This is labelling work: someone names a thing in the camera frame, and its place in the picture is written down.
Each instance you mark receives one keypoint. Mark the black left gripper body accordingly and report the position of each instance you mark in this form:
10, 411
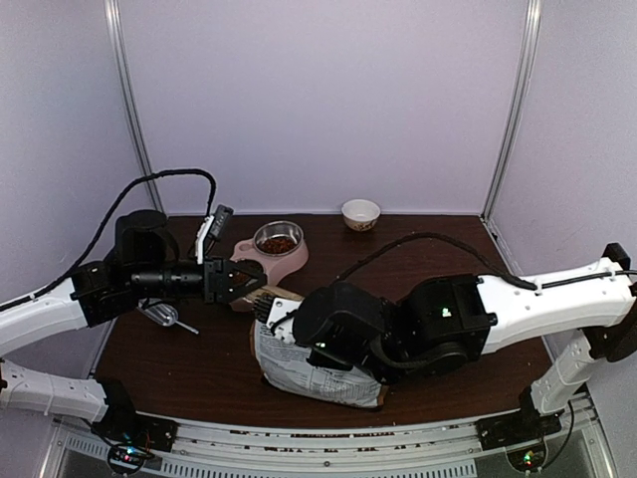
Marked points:
211, 278

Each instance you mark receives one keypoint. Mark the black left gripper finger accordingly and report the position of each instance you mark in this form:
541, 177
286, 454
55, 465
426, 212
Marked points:
244, 265
230, 292

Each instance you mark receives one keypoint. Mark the metal food scoop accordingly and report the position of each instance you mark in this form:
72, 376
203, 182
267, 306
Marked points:
165, 315

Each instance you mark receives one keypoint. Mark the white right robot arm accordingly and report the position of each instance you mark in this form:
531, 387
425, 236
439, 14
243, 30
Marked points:
446, 322

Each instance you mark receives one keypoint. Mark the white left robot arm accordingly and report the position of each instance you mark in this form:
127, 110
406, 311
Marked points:
143, 266

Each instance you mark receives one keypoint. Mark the pink double pet feeder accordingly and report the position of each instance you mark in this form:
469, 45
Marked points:
299, 257

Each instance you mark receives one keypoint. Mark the front steel feeder bowl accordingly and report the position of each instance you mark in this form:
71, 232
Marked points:
244, 280

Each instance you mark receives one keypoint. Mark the steel feeder bowl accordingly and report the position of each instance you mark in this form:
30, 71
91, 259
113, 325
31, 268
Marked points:
278, 238
244, 280

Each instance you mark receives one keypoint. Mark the brown kibble pellets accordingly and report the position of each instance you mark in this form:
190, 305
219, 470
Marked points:
270, 256

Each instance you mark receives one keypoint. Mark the rear steel feeder bowl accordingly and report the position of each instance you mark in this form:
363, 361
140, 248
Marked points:
278, 238

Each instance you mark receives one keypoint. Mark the white floral ceramic bowl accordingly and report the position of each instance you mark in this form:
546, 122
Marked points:
360, 215

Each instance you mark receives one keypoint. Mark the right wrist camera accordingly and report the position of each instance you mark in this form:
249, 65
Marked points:
277, 315

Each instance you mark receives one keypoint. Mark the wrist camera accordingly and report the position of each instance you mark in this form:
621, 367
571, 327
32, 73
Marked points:
277, 315
211, 231

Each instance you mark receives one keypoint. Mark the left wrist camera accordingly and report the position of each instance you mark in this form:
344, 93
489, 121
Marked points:
211, 231

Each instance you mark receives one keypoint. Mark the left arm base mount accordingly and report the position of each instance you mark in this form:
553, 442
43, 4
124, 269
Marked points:
132, 445

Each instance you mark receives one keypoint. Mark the front aluminium rail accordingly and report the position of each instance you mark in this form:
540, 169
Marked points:
452, 448

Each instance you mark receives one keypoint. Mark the left aluminium frame post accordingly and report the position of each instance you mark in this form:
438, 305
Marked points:
116, 35

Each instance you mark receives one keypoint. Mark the aluminium frame post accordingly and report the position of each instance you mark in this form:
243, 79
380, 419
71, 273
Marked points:
521, 87
116, 35

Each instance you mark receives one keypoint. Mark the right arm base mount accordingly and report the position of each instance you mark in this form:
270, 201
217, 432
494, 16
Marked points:
522, 435

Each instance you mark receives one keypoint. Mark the right aluminium frame post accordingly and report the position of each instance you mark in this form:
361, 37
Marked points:
521, 87

